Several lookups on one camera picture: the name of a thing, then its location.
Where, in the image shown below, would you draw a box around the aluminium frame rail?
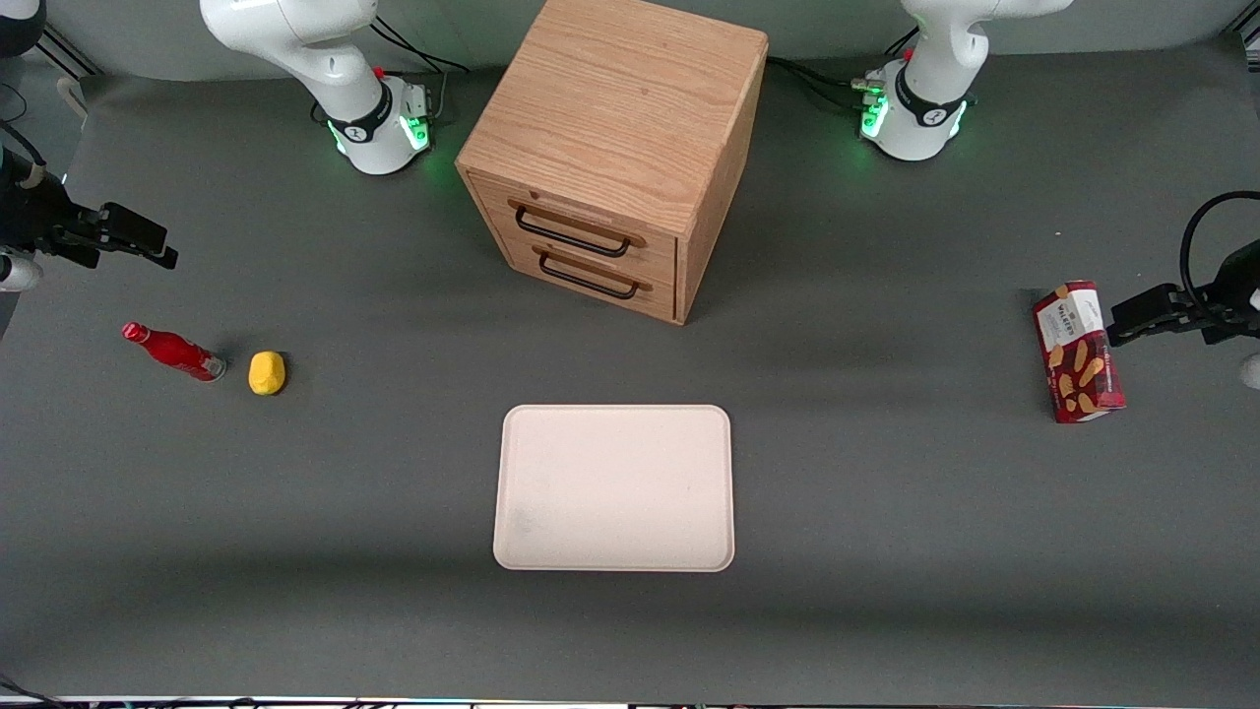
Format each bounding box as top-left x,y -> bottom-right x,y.
37,27 -> 103,81

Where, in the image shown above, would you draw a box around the red coke bottle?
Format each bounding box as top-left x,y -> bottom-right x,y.
121,321 -> 228,383

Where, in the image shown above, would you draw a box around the long black drawer handle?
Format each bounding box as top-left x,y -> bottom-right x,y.
508,197 -> 649,260

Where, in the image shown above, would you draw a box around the oak wooden drawer cabinet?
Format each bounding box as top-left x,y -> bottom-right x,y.
455,0 -> 770,327

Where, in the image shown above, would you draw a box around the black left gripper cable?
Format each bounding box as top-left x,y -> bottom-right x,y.
1178,190 -> 1260,302

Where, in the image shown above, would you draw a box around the black base cables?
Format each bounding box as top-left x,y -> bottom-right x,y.
369,14 -> 473,76
765,28 -> 921,111

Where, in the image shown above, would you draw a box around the black left base cables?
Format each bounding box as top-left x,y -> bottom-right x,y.
765,28 -> 921,111

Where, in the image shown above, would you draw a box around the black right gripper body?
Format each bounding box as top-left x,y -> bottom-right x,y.
0,156 -> 105,270

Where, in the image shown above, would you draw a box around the short black drawer handle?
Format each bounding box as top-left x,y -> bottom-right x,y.
533,246 -> 655,301

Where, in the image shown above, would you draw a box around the red cookie box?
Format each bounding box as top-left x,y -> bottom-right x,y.
1031,280 -> 1129,425

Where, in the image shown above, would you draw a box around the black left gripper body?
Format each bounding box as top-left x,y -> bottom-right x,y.
1195,241 -> 1260,347

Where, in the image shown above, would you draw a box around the black right base cables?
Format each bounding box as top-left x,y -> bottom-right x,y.
369,14 -> 473,76

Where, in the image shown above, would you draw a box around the yellow lemon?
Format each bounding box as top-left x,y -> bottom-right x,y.
247,351 -> 288,397

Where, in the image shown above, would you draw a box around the cream rectangular tray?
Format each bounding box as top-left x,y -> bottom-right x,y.
492,404 -> 737,573

